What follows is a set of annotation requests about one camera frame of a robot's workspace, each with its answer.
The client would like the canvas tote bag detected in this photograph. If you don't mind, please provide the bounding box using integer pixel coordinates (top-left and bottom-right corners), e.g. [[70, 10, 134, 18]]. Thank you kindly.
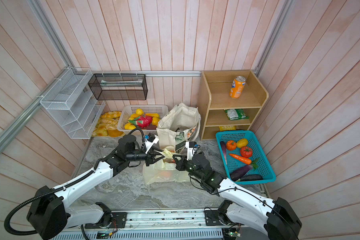
[[157, 103, 201, 153]]

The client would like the orange pumpkin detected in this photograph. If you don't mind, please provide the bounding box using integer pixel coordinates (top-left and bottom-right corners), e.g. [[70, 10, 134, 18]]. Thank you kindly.
[[226, 140, 237, 151]]

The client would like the long thin eggplant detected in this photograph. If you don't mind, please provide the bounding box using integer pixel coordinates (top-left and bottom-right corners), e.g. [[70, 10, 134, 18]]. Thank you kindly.
[[220, 141, 227, 164]]

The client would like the orange soda can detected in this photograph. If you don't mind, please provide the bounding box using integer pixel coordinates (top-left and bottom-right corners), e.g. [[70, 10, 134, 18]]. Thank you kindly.
[[229, 76, 246, 99]]

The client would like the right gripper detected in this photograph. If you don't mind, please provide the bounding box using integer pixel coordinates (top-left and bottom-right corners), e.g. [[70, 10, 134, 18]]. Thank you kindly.
[[173, 153, 205, 182]]

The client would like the red tomato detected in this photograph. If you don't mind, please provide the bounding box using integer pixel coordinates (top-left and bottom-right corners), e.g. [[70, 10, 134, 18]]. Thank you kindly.
[[240, 146, 253, 159]]

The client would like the white wire rack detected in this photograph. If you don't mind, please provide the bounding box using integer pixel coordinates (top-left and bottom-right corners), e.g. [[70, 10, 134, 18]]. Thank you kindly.
[[40, 68, 105, 140]]

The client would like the yellow bell pepper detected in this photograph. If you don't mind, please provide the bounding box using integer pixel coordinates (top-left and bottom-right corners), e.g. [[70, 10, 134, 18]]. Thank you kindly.
[[236, 138, 249, 149]]

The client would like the dark cucumber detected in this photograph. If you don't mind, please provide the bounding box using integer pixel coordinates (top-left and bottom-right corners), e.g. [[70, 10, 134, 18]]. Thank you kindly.
[[240, 175, 263, 182]]

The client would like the black mesh basket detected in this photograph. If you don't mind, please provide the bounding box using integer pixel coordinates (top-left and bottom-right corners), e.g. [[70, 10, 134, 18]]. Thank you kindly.
[[89, 73, 148, 101]]

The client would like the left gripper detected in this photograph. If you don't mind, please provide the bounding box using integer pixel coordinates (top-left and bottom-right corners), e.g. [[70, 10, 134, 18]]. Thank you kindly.
[[126, 146, 167, 166]]

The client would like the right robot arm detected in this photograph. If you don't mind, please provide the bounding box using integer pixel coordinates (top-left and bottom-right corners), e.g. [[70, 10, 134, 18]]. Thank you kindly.
[[173, 153, 302, 240]]

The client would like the yellow snack packet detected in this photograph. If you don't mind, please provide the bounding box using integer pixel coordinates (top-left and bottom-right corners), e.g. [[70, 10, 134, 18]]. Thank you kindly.
[[219, 125, 236, 132]]

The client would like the green snack packet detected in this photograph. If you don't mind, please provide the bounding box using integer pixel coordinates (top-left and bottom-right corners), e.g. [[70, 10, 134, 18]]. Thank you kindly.
[[224, 109, 249, 121]]

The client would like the yellow plastic bag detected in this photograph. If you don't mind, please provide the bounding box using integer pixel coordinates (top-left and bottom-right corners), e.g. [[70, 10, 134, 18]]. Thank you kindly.
[[143, 146, 189, 185]]

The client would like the teal plastic basket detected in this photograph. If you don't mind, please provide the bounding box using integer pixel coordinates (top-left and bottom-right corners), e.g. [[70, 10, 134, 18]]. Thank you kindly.
[[216, 130, 276, 185]]

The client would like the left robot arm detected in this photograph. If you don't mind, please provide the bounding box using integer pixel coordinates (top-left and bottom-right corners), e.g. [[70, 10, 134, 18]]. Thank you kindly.
[[4, 134, 163, 240]]

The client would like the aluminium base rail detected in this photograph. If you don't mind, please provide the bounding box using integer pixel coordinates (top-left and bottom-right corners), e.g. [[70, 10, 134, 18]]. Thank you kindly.
[[53, 204, 269, 240]]

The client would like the carrot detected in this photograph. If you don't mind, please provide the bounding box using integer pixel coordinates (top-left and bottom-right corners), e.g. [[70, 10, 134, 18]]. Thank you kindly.
[[229, 154, 259, 169]]

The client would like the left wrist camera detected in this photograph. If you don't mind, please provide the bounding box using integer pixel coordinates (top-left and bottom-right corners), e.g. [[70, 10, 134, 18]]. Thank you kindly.
[[143, 133, 159, 154]]

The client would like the purple eggplant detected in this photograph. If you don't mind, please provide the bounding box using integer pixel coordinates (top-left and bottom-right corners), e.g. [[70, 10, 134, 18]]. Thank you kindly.
[[230, 165, 253, 182]]

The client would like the wooden shelf unit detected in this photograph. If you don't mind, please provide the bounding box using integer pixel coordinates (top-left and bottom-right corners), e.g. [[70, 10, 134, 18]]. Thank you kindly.
[[198, 70, 269, 140]]

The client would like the dragon fruit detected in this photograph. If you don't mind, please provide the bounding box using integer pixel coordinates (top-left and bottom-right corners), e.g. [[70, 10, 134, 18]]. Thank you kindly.
[[128, 115, 153, 129]]

